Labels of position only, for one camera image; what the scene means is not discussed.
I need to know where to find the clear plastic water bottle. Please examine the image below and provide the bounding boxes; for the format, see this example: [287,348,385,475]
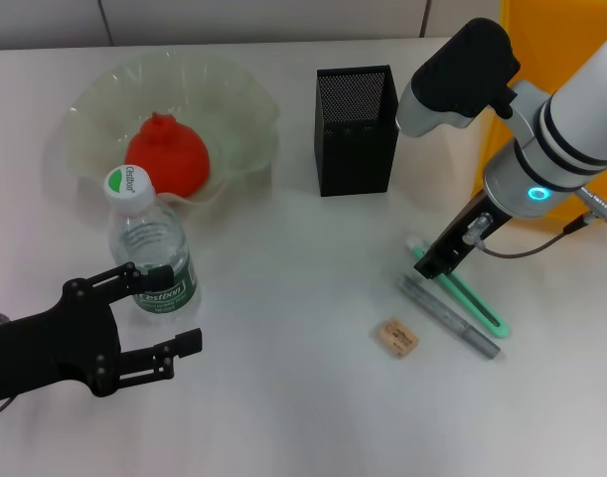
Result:
[102,164,201,317]

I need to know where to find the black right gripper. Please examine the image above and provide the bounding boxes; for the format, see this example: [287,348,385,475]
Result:
[413,191,513,280]

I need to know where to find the orange-red fruit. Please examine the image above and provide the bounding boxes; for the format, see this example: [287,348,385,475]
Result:
[124,111,212,199]

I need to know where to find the yellow plastic storage bin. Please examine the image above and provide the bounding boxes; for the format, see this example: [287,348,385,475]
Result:
[474,0,607,233]

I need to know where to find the black mesh pen holder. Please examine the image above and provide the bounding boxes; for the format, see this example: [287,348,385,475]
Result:
[313,64,402,198]

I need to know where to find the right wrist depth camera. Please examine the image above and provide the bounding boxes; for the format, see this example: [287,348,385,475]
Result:
[394,17,523,138]

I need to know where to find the grey marker pen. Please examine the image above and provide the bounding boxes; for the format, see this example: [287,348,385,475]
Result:
[396,275,502,360]

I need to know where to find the clear glass fruit plate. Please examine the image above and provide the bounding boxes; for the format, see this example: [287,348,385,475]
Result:
[64,52,280,209]

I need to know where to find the right arm cable with connector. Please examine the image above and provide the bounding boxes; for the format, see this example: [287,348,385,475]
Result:
[464,186,607,259]

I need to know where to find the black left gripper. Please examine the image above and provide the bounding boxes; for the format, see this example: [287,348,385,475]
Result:
[0,261,205,405]

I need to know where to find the beige eraser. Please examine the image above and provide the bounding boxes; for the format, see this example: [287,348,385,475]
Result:
[373,317,420,358]

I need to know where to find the green utility knife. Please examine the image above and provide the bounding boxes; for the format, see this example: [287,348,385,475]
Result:
[405,236,512,340]

